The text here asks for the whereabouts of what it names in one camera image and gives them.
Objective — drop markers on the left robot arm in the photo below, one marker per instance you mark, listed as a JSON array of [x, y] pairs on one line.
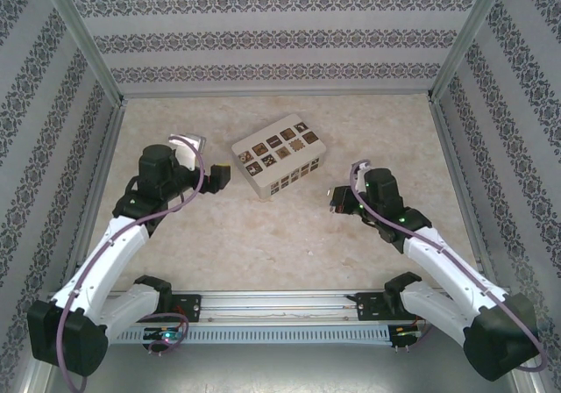
[[109, 257]]

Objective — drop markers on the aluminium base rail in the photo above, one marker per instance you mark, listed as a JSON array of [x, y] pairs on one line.
[[271, 307]]

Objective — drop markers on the black mount plate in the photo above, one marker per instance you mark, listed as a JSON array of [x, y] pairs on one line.
[[190, 307], [368, 307]]

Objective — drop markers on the left controller board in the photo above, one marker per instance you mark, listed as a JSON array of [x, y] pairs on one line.
[[158, 334]]

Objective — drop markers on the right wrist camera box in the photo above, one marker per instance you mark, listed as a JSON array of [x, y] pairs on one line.
[[358, 176]]

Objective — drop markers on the grey metal panel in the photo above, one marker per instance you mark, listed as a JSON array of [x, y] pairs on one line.
[[280, 371]]

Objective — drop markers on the right controller board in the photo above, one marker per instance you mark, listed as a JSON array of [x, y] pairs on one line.
[[403, 330]]

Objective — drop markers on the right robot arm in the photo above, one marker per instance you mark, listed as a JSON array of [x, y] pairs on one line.
[[438, 261]]

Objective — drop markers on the aluminium frame post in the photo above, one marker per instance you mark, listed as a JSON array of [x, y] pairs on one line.
[[471, 29], [76, 29]]

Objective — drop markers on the controller board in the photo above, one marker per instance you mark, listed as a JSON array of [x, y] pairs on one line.
[[403, 330], [158, 334]]

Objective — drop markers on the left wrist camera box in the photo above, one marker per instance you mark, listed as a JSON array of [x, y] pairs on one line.
[[182, 147]]

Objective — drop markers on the aluminium back rail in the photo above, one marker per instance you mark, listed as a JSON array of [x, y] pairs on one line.
[[276, 95]]

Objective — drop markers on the aluminium side rail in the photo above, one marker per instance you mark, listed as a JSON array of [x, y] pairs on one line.
[[448, 147]]

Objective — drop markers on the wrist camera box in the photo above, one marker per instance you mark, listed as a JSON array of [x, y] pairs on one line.
[[182, 147], [358, 176]]

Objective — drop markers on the white patterned box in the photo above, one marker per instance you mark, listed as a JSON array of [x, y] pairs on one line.
[[280, 147]]

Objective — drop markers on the left black mount plate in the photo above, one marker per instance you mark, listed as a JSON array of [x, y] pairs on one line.
[[190, 307]]

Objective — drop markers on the right black mount plate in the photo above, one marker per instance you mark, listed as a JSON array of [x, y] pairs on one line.
[[368, 307]]

